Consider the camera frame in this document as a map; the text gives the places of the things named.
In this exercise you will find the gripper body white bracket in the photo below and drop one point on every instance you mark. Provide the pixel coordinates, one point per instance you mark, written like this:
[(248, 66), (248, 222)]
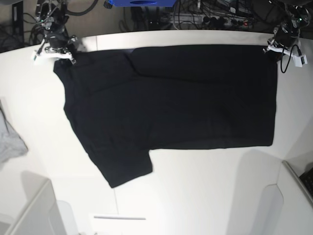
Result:
[(285, 40), (58, 46)]

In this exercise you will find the black T-shirt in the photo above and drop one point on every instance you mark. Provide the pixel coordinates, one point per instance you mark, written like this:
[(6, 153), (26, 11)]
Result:
[(123, 103)]

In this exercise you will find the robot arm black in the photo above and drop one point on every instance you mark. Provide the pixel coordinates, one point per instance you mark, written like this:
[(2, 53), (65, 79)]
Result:
[(52, 16), (293, 10)]

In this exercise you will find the black equipment rack left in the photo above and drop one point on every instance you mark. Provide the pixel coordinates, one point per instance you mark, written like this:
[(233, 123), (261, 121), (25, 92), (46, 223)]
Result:
[(17, 18)]

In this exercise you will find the blue plastic bin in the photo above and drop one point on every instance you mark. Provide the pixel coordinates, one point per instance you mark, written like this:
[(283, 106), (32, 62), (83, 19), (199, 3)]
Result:
[(141, 3)]

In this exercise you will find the grey cloth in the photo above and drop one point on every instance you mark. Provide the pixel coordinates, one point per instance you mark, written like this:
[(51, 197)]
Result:
[(11, 144)]

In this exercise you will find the black keyboard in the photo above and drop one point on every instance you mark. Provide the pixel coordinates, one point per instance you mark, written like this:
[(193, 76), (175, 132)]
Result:
[(307, 180)]

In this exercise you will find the white bin right front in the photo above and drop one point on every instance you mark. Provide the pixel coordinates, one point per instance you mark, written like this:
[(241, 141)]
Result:
[(285, 208)]

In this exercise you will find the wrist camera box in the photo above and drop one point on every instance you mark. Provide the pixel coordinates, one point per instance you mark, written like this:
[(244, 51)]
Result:
[(39, 60), (300, 60)]

